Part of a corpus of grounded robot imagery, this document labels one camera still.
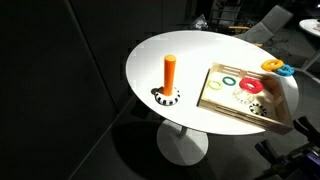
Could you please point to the wooden tray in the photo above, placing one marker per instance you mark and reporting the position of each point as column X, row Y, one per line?
column 223, row 101

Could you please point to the black and white striped base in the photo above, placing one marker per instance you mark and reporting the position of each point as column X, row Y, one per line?
column 166, row 100

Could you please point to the orange peg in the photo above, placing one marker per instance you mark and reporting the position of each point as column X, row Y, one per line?
column 169, row 75

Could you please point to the grey chair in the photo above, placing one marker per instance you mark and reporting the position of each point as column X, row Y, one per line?
column 276, row 18

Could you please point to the white round side table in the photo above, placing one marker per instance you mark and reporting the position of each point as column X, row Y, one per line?
column 310, row 26

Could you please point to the purple clamp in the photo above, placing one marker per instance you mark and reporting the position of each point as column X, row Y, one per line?
column 311, row 163

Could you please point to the white table pedestal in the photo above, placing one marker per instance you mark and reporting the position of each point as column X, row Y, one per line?
column 180, row 146

